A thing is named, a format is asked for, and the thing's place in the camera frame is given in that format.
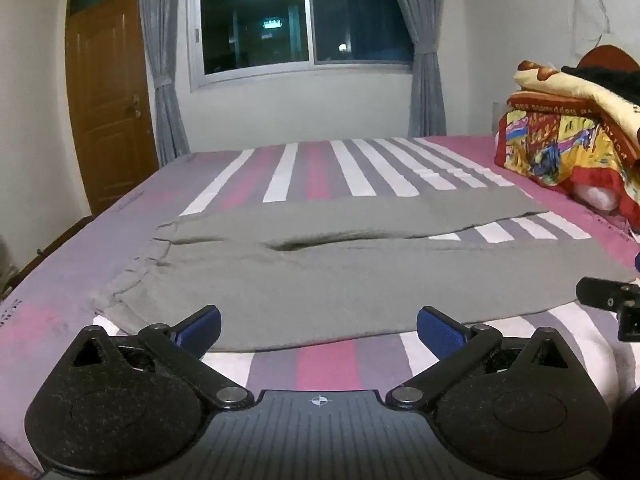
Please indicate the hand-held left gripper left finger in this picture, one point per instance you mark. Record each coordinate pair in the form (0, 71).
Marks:
(202, 327)

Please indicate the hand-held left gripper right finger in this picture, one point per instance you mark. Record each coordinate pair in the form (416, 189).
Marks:
(437, 327)

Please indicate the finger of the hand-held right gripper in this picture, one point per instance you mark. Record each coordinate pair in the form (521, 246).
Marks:
(600, 292)

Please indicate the grey pants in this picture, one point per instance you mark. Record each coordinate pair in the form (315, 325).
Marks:
(325, 285)

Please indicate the white pillow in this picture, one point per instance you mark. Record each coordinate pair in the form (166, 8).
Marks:
(597, 197)

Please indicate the colourful printed blanket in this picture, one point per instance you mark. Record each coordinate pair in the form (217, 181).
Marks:
(550, 145)

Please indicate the striped bed sheet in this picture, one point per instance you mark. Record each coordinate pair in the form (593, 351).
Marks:
(325, 170)

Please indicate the black cloth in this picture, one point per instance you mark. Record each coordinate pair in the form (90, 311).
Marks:
(610, 80)

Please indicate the cream printed blanket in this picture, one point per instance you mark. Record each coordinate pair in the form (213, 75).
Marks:
(560, 82)

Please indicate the brown wooden door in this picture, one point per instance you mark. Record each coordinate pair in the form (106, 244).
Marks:
(112, 110)

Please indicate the red-brown wooden headboard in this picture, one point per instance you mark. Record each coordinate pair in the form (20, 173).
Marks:
(607, 56)

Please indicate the grey curtain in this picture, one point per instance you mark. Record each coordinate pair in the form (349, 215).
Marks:
(162, 60)
(425, 60)

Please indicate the sliding glass window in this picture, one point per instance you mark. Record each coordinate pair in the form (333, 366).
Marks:
(300, 15)

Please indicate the dark wooden bed frame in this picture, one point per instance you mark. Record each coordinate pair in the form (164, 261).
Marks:
(60, 240)

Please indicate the white wall socket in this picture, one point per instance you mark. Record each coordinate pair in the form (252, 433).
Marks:
(496, 110)

